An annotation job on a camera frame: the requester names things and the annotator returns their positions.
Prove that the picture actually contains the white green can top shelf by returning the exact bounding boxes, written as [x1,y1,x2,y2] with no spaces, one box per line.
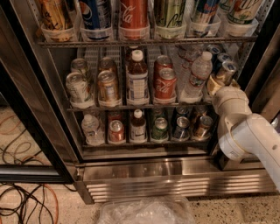
[227,0,263,25]

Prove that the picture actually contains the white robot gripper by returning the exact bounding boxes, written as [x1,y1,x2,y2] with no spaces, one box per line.
[206,74,252,137]

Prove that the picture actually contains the small water bottle bottom shelf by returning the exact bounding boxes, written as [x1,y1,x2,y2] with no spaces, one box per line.
[81,114,103,146]

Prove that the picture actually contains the tea bottle bottom shelf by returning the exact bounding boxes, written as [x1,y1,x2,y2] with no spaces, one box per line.
[130,109,146,143]

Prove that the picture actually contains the front white green can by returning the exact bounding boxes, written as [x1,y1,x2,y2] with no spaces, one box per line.
[66,72,91,103]

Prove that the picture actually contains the green can bottom shelf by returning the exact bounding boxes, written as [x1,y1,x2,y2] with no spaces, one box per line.
[151,117,168,140]

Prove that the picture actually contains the rear coca-cola can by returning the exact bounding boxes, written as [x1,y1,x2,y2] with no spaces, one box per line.
[154,55,173,75]

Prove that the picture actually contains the blue can bottom shelf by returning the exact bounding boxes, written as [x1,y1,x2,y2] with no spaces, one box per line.
[172,116,190,141]

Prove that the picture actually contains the yellow can top shelf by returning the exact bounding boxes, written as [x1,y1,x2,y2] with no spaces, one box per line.
[38,0,73,31]

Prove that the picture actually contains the red bull can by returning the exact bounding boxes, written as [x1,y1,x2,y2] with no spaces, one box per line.
[206,44,222,57]
[213,52,233,74]
[215,61,238,86]

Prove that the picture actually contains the brown tea bottle middle shelf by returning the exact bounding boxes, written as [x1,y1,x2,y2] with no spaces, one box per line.
[127,50,148,101]

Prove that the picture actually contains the left glass fridge door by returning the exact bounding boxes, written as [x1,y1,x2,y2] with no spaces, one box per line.
[0,58,74,184]

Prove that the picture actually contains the rear white green can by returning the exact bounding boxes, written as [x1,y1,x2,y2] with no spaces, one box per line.
[71,58,88,79]

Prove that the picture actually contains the front coca-cola can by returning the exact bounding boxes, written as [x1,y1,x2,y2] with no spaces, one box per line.
[155,68,177,100]

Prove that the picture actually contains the black and orange cables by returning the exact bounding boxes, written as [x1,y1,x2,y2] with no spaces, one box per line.
[0,115,77,224]

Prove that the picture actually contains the red can bottom shelf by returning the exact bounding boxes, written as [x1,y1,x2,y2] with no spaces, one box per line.
[109,120,124,143]

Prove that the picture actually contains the blue orange can top shelf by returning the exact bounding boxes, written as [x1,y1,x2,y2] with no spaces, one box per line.
[191,0,220,24]

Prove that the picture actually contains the clear water bottle middle shelf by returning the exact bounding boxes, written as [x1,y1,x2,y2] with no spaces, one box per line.
[185,52,213,97]

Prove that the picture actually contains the coca-cola can top shelf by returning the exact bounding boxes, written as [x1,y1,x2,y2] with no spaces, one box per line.
[120,0,148,40]

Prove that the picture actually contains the stainless steel fridge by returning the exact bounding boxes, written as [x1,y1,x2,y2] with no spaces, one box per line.
[0,0,279,204]

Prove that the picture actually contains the gold can bottom shelf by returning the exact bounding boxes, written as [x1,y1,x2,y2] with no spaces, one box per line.
[192,115,213,140]

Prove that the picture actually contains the rear gold can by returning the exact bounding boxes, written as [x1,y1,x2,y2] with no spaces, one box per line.
[98,57,117,74]

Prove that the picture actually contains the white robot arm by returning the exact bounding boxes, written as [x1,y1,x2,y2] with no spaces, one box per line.
[206,75,280,190]

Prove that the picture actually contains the clear plastic bag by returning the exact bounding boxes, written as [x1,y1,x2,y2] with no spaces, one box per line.
[97,196,196,224]

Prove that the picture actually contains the pepsi can top shelf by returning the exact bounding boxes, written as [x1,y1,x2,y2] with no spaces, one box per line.
[79,0,111,30]

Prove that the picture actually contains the front gold can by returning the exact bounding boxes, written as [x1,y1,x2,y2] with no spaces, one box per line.
[98,70,119,102]

